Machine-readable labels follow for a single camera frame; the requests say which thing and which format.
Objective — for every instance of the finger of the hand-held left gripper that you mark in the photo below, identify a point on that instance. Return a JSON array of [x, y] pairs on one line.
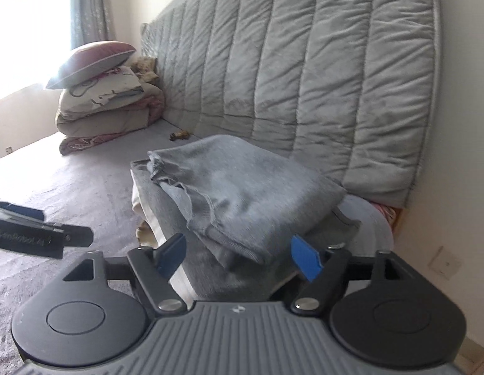
[[80, 237], [27, 213]]

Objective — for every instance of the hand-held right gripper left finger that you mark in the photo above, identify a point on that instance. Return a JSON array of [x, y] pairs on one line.
[[171, 256]]

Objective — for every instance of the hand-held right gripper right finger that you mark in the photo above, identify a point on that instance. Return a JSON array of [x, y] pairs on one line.
[[306, 256]]

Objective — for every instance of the grey knit sweater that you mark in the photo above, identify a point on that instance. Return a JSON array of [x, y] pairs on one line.
[[246, 187]]

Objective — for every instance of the stack of folded clothes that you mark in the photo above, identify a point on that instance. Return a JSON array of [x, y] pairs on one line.
[[148, 228]]

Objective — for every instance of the folded grey pink duvet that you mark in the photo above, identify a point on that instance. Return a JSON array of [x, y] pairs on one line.
[[105, 125]]

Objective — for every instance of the small brown hair clip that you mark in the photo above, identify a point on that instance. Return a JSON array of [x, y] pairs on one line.
[[179, 136]]

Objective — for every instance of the white printed pillow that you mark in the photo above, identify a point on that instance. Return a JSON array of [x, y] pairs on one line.
[[101, 91]]

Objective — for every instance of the pink velvet pillow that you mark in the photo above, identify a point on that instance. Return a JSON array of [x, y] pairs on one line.
[[97, 60]]

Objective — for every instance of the floral cushion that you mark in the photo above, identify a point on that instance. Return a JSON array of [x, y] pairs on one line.
[[144, 68]]

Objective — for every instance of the window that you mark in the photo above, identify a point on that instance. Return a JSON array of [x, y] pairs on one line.
[[31, 27]]

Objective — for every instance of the grey quilted headboard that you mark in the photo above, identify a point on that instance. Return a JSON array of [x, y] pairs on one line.
[[304, 66]]

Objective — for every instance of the silvery curtain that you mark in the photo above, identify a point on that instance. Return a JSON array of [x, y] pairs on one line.
[[89, 7]]

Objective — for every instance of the white wall socket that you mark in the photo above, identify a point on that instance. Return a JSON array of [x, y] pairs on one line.
[[445, 262]]

